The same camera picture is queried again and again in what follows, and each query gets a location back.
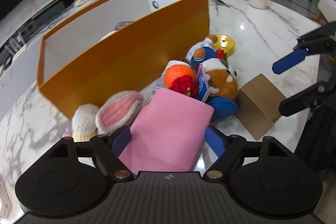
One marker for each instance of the white wifi router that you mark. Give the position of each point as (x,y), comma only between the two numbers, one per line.
(16,45)

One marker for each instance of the orange crochet ball toy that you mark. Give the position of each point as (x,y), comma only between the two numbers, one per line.
(185,85)

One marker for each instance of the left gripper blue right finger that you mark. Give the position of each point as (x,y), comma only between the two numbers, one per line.
(228,150)

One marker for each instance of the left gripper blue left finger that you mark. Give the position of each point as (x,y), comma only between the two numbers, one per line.
(106,151)

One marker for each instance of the large orange storage box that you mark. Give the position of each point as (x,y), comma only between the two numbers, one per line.
(84,60)

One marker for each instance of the brown cardboard box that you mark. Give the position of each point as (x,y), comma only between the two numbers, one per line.
(258,101)

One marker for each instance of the dark illustrated book box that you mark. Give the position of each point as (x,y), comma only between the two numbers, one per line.
(121,25)

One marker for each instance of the crochet bunny doll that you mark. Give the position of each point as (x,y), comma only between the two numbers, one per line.
(119,110)

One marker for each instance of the pink foam block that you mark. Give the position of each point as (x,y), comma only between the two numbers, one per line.
(167,133)

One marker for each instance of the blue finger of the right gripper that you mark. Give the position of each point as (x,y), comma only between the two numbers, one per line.
(319,94)
(289,61)

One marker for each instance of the brown white plush dog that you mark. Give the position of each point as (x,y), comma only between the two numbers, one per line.
(221,77)

